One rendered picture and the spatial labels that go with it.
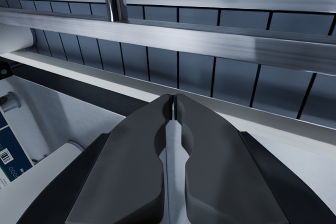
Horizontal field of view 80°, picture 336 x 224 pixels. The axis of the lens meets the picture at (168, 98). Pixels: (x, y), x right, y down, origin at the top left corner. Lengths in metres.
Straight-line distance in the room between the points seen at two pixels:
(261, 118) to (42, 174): 0.39
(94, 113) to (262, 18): 0.28
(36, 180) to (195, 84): 0.34
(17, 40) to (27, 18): 0.18
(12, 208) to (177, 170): 0.28
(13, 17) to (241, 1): 0.19
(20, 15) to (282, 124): 0.23
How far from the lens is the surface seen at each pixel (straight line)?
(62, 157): 0.47
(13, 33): 0.38
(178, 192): 0.45
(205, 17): 0.19
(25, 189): 0.45
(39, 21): 0.19
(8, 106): 0.62
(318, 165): 0.30
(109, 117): 0.34
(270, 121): 0.18
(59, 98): 0.43
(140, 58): 0.24
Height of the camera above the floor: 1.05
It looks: 47 degrees down
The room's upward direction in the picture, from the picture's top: 132 degrees counter-clockwise
